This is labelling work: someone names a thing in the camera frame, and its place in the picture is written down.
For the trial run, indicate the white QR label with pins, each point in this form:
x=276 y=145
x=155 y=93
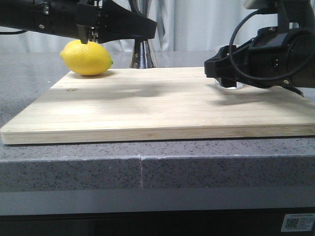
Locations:
x=300 y=222

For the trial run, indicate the black board handle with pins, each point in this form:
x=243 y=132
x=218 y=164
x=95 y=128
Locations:
x=297 y=91

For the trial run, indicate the yellow lemon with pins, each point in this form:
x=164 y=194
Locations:
x=86 y=59

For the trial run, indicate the steel double jigger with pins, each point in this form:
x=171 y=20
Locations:
x=142 y=56

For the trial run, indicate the glass beaker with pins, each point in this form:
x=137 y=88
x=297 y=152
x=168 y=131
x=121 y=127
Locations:
x=223 y=83

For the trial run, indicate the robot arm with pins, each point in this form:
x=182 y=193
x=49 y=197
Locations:
x=291 y=14
x=99 y=21

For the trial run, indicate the grey curtain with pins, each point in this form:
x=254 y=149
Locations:
x=182 y=25

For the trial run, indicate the wooden cutting board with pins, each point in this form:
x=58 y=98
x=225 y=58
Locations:
x=156 y=104

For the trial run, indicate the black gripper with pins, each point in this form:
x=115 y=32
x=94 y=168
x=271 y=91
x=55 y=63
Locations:
x=271 y=54
x=78 y=19

